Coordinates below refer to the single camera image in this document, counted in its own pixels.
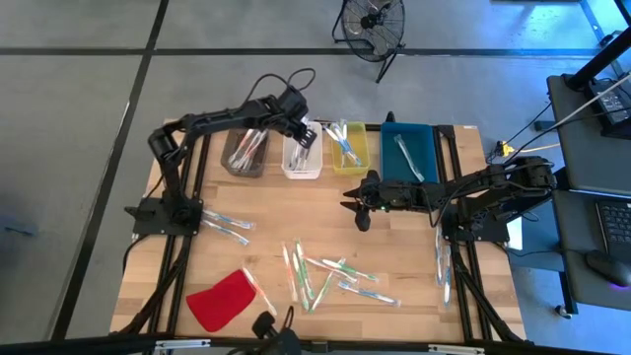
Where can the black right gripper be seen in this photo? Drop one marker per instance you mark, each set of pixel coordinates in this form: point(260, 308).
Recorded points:
point(389, 197)

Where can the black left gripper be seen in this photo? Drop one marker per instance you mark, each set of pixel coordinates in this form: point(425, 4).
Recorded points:
point(290, 111)

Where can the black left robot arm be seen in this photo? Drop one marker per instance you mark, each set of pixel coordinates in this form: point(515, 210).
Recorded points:
point(217, 120)

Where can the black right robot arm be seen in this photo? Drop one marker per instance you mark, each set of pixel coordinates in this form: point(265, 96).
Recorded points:
point(473, 190)

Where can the white plastic bin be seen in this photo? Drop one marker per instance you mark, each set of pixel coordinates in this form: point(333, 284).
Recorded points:
point(316, 163)

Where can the yellow plastic bin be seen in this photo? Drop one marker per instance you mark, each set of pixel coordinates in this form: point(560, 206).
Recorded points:
point(365, 165)

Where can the grey transparent plastic bin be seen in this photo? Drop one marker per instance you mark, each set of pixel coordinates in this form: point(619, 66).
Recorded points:
point(228, 167)

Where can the teal plastic bin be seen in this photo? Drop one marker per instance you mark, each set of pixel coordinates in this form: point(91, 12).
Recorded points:
point(424, 148)

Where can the black floor fan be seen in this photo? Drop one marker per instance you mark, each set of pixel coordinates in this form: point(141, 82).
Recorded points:
point(370, 22)

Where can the white paper sheet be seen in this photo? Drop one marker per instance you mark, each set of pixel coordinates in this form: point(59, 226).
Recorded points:
point(515, 236)

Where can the red cloth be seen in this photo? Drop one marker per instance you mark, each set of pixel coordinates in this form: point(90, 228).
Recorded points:
point(222, 301)

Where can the grey desk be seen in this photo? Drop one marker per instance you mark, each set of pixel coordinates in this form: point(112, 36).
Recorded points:
point(577, 163)

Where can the desk caster wheel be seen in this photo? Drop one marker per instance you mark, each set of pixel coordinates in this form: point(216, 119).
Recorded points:
point(562, 311)

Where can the black computer mouse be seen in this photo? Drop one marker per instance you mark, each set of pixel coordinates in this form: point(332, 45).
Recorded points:
point(609, 268)

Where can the black power adapter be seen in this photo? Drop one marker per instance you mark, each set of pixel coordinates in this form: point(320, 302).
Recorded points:
point(611, 103)

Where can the black desk pole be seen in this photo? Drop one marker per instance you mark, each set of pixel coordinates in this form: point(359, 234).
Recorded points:
point(599, 61)

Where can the black frame clamp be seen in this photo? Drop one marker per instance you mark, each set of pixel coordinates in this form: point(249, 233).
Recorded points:
point(390, 117)

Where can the black table-level camera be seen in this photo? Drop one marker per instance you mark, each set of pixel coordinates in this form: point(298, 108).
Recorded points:
point(319, 346)

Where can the silver frame bracket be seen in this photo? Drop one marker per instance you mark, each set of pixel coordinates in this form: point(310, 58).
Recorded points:
point(456, 349)
point(182, 344)

